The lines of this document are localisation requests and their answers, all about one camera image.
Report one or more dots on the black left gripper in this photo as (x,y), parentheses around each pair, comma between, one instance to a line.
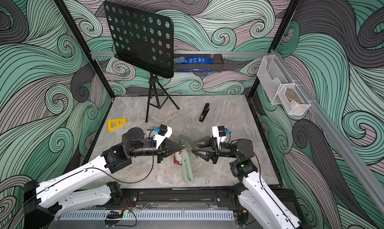
(167,145)

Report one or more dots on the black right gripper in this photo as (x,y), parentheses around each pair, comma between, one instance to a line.
(214,150)

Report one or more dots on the red carabiner keyring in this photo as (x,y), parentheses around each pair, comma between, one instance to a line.
(178,158)

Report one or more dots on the green corduroy bag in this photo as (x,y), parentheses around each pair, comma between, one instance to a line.
(186,155)

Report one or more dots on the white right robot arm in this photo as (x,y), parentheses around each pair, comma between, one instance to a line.
(252,191)

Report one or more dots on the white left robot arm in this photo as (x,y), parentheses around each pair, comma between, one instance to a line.
(44,201)

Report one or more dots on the black stapler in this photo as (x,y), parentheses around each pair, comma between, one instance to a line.
(204,112)

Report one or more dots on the blue snack package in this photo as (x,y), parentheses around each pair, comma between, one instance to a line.
(193,60)

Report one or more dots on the black music stand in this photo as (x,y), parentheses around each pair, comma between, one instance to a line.
(144,40)

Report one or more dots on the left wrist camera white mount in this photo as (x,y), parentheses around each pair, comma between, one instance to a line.
(162,132)

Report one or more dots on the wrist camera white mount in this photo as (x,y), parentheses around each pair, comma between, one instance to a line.
(162,132)
(221,135)

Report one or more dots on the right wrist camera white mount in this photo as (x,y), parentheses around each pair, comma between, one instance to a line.
(221,135)

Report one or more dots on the yellow plastic triangle frame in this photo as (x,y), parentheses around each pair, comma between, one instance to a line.
(116,123)

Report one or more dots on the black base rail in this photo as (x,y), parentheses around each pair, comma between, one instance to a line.
(218,196)

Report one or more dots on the clear plastic wall bin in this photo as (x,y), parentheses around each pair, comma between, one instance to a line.
(280,87)

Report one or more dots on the aluminium rail back wall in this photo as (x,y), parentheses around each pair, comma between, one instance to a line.
(228,54)

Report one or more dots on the white slotted cable duct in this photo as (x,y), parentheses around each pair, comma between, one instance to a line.
(153,215)

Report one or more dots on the black corner frame post left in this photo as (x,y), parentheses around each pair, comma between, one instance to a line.
(83,45)

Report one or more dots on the black corner frame post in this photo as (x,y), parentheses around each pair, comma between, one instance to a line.
(284,11)
(83,45)

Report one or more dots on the black corner frame post right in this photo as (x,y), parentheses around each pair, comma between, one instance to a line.
(284,11)

